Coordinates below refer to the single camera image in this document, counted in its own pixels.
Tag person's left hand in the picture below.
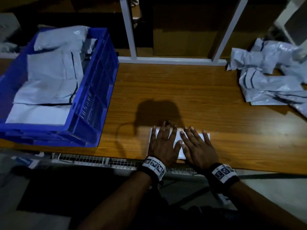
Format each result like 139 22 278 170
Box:
147 120 183 168

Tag person's right hand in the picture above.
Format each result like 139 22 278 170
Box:
180 126 220 173

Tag white packet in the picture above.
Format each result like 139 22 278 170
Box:
153 127 211 161

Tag blue plastic crate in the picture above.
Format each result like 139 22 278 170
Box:
0 27 120 148

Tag pile of grey mailer bags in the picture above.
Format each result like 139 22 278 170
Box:
226 38 307 118

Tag packed white bags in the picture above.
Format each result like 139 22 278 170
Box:
5 25 99 127

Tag person's left forearm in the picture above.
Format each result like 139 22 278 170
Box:
77 171 152 230

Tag person's right forearm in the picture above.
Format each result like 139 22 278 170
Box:
225 182 307 230

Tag wooden table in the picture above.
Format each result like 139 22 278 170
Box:
0 57 307 175

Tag white metal shelf leg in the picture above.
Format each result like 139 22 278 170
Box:
273 0 307 32
212 0 249 63
119 0 138 58

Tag white wire rack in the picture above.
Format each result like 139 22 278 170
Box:
50 152 200 176

